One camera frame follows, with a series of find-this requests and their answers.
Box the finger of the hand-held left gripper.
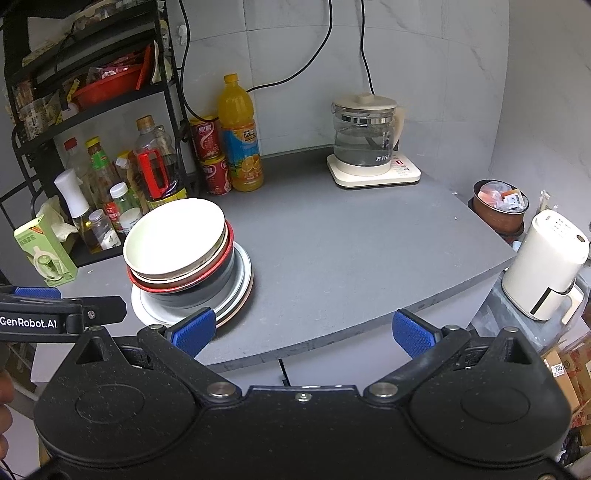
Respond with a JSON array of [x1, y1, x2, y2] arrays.
[[64, 296, 128, 335], [0, 285, 62, 300]]

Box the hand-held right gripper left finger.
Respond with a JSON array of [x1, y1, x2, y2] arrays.
[[75, 308, 242, 399]]

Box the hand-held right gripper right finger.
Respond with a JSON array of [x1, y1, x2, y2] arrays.
[[364, 309, 537, 398]]

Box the red and black bowl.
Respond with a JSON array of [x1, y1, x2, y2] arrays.
[[127, 220, 238, 310]]

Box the plain white plate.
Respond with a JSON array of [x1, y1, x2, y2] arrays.
[[130, 243, 249, 326]]

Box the cream ceramic bowl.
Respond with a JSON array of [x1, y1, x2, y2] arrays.
[[123, 198, 227, 282], [128, 220, 230, 285]]

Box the white deep plate script print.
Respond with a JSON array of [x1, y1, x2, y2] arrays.
[[134, 244, 253, 328]]

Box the white plate with brown rim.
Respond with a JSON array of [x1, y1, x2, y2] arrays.
[[130, 248, 256, 330]]

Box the green cardboard box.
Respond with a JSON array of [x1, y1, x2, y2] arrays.
[[13, 214, 79, 287]]

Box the black metal rack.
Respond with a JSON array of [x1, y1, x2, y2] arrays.
[[0, 0, 204, 269]]

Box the pale crumpled tissue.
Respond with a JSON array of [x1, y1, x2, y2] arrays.
[[34, 196, 79, 243]]

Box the clear shaker jar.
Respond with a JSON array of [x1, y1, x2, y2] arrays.
[[88, 209, 122, 251]]

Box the small white jar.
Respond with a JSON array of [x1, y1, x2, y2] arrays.
[[117, 207, 143, 234]]

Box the red label bottle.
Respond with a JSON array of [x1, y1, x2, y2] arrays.
[[103, 200, 125, 234]]

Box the white top oil spray bottle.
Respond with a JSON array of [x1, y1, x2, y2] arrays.
[[54, 168, 99, 254]]

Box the white-capped jar of white sauce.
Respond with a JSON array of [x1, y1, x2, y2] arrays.
[[109, 182, 140, 218]]

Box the green label oil bottle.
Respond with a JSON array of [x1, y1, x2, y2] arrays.
[[85, 137, 122, 209]]

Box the brown liquid bottle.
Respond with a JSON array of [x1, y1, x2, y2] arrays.
[[115, 152, 144, 204]]

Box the red cap bottle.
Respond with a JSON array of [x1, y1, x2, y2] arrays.
[[62, 138, 93, 195]]

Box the brown pot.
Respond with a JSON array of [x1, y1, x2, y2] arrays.
[[471, 179, 530, 239]]

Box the white countertop appliance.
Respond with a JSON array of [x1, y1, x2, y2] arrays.
[[502, 209, 591, 322]]

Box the cardboard boxes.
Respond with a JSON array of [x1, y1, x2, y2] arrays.
[[539, 322, 591, 418]]

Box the cream kettle base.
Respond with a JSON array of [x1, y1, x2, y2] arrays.
[[326, 152, 422, 189]]

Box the pile of sauce packets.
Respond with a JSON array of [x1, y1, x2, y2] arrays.
[[477, 182, 527, 213]]

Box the orange juice bottle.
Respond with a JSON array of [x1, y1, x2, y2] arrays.
[[216, 73, 265, 193]]

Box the glass electric kettle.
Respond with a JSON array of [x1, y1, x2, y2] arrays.
[[331, 93, 407, 168]]

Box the red plastic basket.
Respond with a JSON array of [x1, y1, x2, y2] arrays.
[[71, 64, 147, 110]]

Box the soy sauce bottle red handle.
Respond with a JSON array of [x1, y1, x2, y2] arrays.
[[133, 115, 189, 213]]

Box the black rack cable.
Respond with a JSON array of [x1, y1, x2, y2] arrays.
[[177, 0, 204, 121]]

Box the black power cable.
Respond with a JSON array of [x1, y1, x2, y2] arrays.
[[359, 0, 376, 96], [244, 0, 334, 93]]

